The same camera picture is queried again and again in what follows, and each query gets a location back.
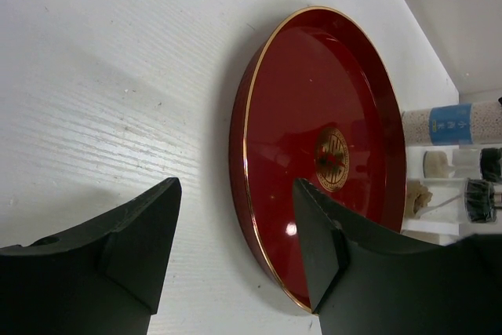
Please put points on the white condiment bottle black cap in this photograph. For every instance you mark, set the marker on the white condiment bottle black cap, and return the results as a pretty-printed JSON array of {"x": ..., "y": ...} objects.
[{"x": 453, "y": 200}]

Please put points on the red round tray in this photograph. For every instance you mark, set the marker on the red round tray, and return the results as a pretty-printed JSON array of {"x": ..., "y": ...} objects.
[{"x": 315, "y": 102}]

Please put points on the brown condiment bottle black cap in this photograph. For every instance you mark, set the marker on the brown condiment bottle black cap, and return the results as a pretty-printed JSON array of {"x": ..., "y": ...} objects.
[{"x": 479, "y": 163}]

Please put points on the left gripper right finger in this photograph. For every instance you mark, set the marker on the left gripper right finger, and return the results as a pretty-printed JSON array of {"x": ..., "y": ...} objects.
[{"x": 363, "y": 278}]

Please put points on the blue label spice jar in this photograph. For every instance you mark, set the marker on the blue label spice jar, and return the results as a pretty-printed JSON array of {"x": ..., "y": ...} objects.
[{"x": 460, "y": 124}]

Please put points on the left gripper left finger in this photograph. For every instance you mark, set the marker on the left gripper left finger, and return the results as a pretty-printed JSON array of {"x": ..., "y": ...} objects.
[{"x": 104, "y": 276}]

